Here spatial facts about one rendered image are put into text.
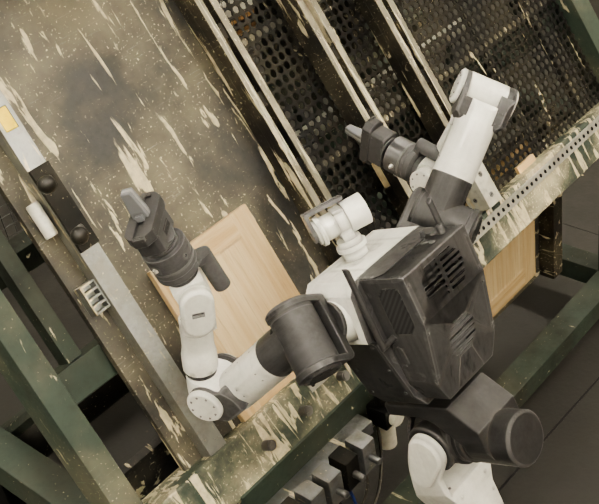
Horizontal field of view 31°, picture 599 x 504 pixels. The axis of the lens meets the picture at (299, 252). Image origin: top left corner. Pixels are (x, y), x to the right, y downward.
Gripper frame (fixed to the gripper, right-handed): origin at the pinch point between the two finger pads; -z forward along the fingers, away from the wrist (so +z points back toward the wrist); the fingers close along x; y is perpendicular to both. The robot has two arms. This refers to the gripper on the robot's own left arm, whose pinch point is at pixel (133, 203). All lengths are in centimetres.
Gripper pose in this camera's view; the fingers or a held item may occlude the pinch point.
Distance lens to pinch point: 189.1
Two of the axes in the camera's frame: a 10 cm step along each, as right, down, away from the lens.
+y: 9.2, -2.0, -3.2
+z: 3.7, 6.6, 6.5
